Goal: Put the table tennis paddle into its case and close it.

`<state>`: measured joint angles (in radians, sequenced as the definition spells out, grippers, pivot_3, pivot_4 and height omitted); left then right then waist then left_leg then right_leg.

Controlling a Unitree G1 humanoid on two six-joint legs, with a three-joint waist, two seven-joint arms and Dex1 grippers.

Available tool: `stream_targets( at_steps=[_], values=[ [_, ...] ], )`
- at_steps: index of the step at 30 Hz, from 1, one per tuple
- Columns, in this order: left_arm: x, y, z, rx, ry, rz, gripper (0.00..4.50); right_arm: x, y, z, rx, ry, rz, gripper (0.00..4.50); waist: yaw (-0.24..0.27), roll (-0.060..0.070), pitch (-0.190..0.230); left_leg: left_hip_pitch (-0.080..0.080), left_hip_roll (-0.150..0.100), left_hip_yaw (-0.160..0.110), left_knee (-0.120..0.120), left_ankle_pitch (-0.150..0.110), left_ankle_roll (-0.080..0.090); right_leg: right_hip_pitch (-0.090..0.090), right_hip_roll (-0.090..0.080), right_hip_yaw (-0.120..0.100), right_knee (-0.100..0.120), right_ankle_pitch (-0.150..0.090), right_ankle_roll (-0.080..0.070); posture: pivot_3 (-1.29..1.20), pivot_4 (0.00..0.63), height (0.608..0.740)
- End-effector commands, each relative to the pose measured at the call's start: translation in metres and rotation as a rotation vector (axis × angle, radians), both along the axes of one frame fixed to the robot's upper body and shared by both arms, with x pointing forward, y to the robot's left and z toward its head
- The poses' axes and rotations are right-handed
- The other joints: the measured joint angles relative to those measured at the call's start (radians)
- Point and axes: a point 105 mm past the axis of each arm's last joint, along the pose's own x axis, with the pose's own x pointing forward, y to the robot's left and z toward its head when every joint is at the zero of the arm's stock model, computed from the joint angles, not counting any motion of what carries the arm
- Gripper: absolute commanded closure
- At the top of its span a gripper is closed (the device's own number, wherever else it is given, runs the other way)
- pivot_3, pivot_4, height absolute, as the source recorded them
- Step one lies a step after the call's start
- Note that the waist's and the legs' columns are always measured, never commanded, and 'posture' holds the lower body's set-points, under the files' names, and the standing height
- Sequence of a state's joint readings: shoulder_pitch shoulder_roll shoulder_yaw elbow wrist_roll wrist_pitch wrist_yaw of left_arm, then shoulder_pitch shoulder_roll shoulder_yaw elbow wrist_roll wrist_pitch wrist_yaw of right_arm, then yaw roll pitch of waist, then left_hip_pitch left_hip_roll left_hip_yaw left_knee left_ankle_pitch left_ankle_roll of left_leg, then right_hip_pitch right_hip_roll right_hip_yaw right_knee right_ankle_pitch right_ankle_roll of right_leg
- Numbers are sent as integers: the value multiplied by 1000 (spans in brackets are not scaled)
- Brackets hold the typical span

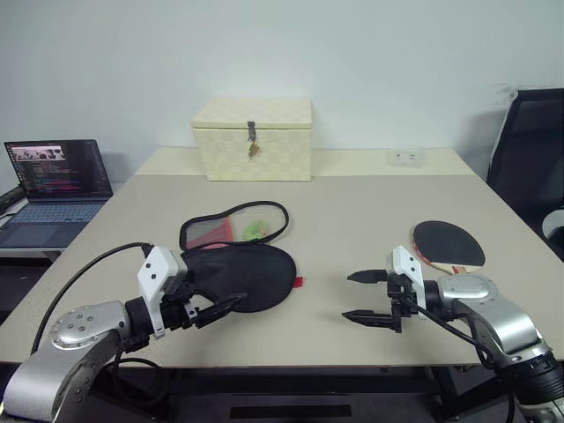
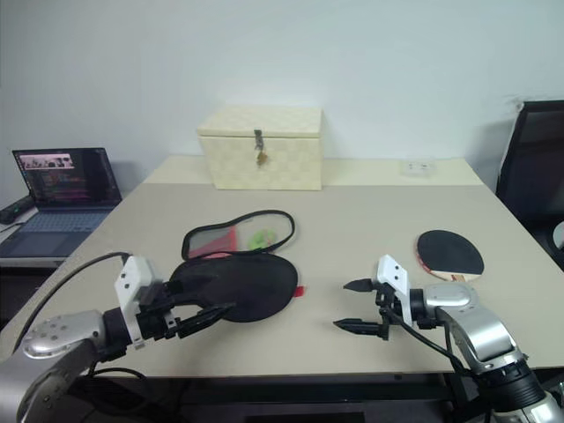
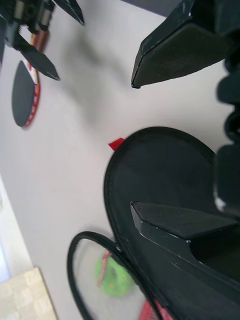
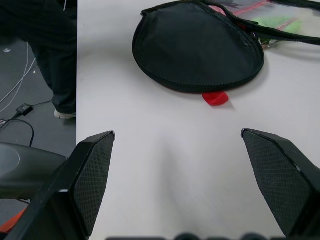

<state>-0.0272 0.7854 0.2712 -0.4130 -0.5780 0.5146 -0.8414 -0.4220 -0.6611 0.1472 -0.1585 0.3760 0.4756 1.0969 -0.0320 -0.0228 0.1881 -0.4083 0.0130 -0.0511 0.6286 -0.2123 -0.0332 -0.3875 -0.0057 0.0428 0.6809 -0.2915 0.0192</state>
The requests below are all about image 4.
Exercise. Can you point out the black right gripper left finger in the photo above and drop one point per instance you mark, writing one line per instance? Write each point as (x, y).
(62, 200)

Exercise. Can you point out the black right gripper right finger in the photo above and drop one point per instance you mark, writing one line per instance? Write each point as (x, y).
(287, 180)

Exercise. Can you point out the black zippered pouch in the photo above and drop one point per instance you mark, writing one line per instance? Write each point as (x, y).
(195, 47)

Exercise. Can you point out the orange object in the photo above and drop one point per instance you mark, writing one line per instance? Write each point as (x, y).
(12, 220)

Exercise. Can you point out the white sneaker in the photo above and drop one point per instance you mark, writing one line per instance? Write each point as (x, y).
(64, 114)

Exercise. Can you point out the black power adapter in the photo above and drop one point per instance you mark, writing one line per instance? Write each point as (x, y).
(24, 109)

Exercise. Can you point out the red zipper pull tab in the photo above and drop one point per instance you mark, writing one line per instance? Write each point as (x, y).
(214, 99)

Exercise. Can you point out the clear mesh bag, red trim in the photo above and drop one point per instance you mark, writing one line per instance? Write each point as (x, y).
(277, 17)

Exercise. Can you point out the person in black trousers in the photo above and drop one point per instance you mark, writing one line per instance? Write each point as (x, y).
(50, 37)

